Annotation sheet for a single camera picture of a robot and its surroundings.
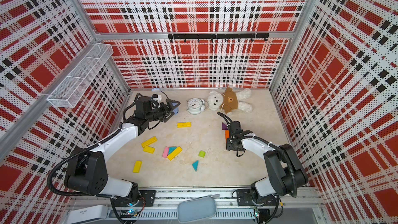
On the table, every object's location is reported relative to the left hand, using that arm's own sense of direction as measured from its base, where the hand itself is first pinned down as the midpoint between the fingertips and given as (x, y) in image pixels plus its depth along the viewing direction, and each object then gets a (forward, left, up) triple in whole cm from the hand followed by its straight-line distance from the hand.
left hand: (180, 107), depth 84 cm
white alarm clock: (+15, -6, -18) cm, 24 cm away
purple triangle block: (-1, -26, -19) cm, 32 cm away
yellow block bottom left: (-25, +24, -21) cm, 41 cm away
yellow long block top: (+1, +1, -21) cm, 21 cm away
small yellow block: (-15, +20, -21) cm, 33 cm away
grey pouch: (-45, -10, -18) cm, 49 cm away
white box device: (-47, +40, -13) cm, 63 cm away
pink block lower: (-17, +10, -20) cm, 28 cm away
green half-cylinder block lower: (-18, -12, -21) cm, 30 cm away
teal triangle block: (-25, -8, -20) cm, 33 cm away
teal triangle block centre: (-16, +6, -19) cm, 26 cm away
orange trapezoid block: (-4, -27, -21) cm, 35 cm away
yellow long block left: (-10, +20, -20) cm, 30 cm away
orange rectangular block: (-7, -27, -21) cm, 35 cm away
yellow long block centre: (-18, +4, -20) cm, 28 cm away
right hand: (-14, -32, -20) cm, 40 cm away
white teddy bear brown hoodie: (+16, -30, -14) cm, 37 cm away
